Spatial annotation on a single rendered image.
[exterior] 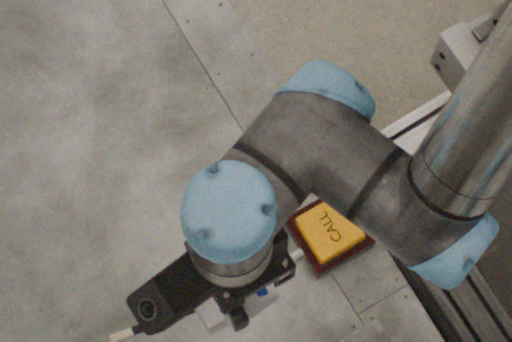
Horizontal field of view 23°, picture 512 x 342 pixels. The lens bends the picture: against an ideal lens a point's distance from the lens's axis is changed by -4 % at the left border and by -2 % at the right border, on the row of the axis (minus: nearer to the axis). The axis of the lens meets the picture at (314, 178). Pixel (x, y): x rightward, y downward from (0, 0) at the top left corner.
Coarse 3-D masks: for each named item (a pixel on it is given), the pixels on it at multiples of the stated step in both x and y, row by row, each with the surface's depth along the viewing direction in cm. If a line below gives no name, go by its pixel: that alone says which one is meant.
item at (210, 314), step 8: (296, 256) 136; (304, 256) 136; (264, 288) 134; (208, 304) 132; (216, 304) 132; (200, 312) 131; (208, 312) 131; (216, 312) 131; (208, 320) 131; (216, 320) 131; (224, 320) 132; (208, 328) 131; (216, 328) 133
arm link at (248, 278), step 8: (272, 248) 111; (192, 256) 109; (264, 264) 110; (200, 272) 112; (256, 272) 110; (208, 280) 112; (216, 280) 110; (224, 280) 110; (232, 280) 109; (240, 280) 110; (248, 280) 111
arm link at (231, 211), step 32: (224, 160) 104; (256, 160) 102; (192, 192) 99; (224, 192) 99; (256, 192) 99; (288, 192) 103; (192, 224) 99; (224, 224) 99; (256, 224) 99; (224, 256) 101; (256, 256) 104
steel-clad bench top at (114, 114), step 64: (0, 0) 157; (64, 0) 157; (128, 0) 158; (192, 0) 158; (0, 64) 155; (64, 64) 155; (128, 64) 155; (192, 64) 156; (256, 64) 156; (0, 128) 152; (64, 128) 153; (128, 128) 153; (192, 128) 153; (0, 192) 150; (64, 192) 150; (128, 192) 151; (0, 256) 148; (64, 256) 148; (128, 256) 149; (384, 256) 150; (0, 320) 146; (64, 320) 146; (128, 320) 147; (192, 320) 147; (256, 320) 147; (320, 320) 148; (384, 320) 148
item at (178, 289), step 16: (160, 272) 118; (176, 272) 117; (192, 272) 117; (144, 288) 119; (160, 288) 118; (176, 288) 118; (192, 288) 117; (208, 288) 116; (128, 304) 120; (144, 304) 118; (160, 304) 118; (176, 304) 118; (192, 304) 117; (144, 320) 119; (160, 320) 118; (176, 320) 119
